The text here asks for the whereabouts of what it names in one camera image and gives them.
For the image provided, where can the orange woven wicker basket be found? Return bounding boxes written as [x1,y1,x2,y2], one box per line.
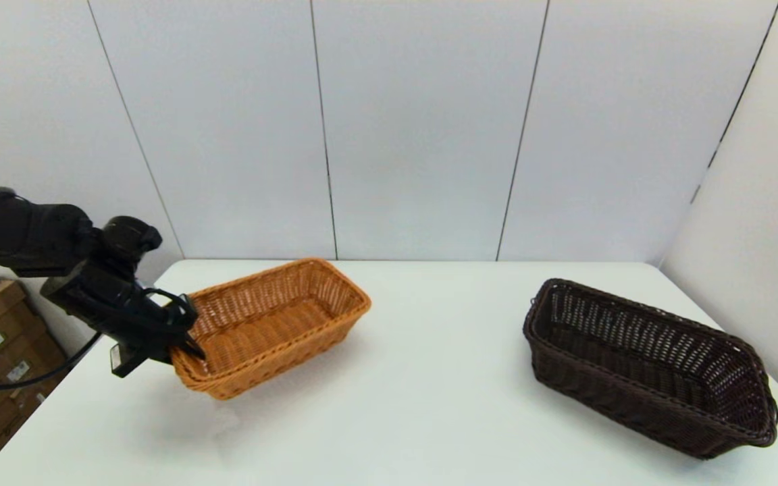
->
[172,257,372,401]

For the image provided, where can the dark brown woven wicker basket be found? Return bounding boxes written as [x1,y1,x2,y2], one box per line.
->
[523,278,778,460]

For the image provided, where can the cardboard box with white label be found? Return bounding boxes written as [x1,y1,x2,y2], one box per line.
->
[0,316,52,406]
[0,344,72,473]

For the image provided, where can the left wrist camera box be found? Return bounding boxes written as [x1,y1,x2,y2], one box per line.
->
[110,343,155,378]

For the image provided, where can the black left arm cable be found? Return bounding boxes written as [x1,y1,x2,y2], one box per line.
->
[0,288,198,392]

